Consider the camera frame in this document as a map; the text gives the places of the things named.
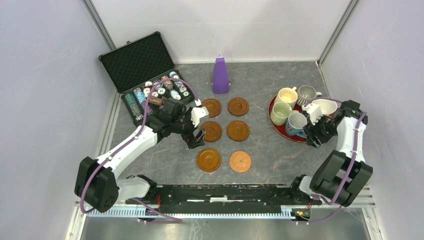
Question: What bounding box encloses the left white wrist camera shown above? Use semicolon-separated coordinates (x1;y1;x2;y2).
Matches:
190;99;209;127

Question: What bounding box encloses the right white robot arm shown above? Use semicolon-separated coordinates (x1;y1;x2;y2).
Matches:
288;100;373;207

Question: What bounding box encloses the cream yellow mug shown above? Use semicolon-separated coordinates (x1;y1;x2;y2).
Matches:
273;86;298;110

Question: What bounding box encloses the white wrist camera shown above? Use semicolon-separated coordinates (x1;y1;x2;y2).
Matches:
190;99;209;127
301;103;323;125

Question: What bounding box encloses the grey striped mug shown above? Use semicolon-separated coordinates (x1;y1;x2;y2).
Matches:
296;85;323;107

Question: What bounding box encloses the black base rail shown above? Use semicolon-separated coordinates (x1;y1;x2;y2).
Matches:
141;184;322;214

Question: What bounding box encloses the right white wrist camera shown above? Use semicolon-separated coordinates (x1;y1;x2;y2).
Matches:
301;103;323;125

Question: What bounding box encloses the purple metronome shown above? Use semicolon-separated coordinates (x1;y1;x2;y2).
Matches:
211;56;230;95

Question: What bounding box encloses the white red-handled mug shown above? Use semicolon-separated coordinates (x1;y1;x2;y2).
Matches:
312;99;338;118

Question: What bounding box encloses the light green mug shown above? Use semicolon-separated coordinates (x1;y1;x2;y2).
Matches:
270;102;293;126

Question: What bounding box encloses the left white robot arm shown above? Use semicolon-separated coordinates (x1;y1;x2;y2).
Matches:
74;98;209;214

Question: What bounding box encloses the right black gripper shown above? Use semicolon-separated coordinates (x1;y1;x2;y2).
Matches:
302;112;338;148

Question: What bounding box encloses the red round tray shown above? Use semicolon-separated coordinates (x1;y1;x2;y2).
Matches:
268;95;307;143

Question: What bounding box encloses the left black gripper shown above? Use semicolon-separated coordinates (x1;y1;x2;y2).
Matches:
170;107;206;149

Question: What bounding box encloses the orange-brown wooden coaster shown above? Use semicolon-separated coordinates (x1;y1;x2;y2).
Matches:
196;148;222;173

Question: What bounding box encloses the blue white mug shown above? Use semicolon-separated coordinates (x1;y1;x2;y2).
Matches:
285;112;308;139

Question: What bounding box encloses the brown wooden coaster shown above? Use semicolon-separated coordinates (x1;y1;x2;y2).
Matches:
200;121;223;143
226;120;250;142
202;98;222;118
227;97;250;117

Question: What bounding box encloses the woven rattan coaster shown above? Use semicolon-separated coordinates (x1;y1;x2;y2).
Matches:
229;151;252;173

